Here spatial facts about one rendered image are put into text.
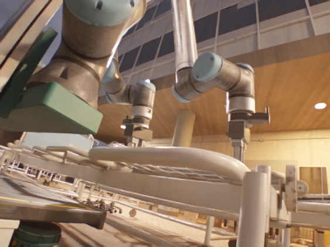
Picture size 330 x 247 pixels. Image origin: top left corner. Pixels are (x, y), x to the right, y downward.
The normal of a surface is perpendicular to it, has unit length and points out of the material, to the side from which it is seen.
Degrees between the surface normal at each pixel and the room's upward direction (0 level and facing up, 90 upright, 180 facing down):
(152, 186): 90
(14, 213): 90
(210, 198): 90
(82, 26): 177
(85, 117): 90
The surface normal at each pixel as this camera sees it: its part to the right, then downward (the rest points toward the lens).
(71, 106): 0.88, 0.00
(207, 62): -0.81, -0.22
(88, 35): -0.07, 0.95
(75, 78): 0.70, -0.45
